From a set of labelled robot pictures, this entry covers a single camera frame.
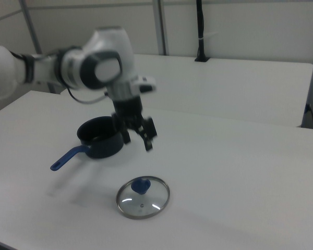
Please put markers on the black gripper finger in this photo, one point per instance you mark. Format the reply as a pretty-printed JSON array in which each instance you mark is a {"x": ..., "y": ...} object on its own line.
[
  {"x": 124, "y": 135},
  {"x": 148, "y": 132}
]

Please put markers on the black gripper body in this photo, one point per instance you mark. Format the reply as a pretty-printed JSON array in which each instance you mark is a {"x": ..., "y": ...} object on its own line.
[{"x": 127, "y": 110}]

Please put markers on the black pole with clamp base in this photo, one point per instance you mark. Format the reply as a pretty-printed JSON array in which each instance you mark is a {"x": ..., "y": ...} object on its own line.
[{"x": 200, "y": 26}]

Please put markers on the glass lid with blue knob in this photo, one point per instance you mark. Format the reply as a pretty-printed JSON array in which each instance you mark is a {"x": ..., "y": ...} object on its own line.
[{"x": 143, "y": 205}]

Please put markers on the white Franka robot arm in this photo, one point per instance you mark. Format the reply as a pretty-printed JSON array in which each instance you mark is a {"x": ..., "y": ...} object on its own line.
[{"x": 107, "y": 49}]

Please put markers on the white office table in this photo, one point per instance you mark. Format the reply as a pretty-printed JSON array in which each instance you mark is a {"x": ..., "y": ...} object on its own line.
[{"x": 224, "y": 86}]

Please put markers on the grey metal partition post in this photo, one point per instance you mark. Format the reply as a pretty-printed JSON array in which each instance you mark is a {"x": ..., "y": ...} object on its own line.
[{"x": 161, "y": 26}]

